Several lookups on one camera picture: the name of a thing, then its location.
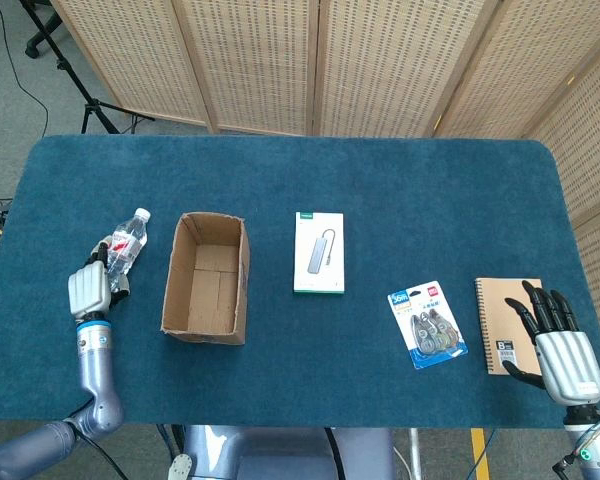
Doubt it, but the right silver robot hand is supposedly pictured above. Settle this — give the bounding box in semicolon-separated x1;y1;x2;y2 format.
502;280;600;404

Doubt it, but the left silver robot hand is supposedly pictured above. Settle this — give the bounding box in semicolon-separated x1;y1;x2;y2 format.
67;239;132;318

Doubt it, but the clear plastic water bottle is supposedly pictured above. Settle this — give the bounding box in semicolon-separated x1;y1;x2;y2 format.
101;207;152;294

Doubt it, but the open cardboard box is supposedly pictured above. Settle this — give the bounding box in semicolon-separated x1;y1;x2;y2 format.
160;211;252;346

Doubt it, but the white USB hub box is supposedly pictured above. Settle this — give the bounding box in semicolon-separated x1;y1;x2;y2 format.
293;210;346;295

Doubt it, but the kraft spiral notebook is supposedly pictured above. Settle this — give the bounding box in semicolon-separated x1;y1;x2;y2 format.
474;277;546;376

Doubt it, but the blue correction tape pack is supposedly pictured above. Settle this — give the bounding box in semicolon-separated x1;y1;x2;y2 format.
386;280;470;371

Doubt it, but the black tripod stand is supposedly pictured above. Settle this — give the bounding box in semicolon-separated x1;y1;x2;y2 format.
19;0;156;135

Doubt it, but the blue table mat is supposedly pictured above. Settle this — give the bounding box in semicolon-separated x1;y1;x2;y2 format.
0;133;600;430

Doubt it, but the robot torso base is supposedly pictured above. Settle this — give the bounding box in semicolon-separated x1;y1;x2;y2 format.
167;424;396;480

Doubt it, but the black chair caster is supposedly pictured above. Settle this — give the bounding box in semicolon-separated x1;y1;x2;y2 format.
24;12;64;60

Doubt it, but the woven folding screen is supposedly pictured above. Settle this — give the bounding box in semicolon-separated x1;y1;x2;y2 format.
49;0;600;359

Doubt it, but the black floor cable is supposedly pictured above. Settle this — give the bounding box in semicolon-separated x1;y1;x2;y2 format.
0;0;50;139

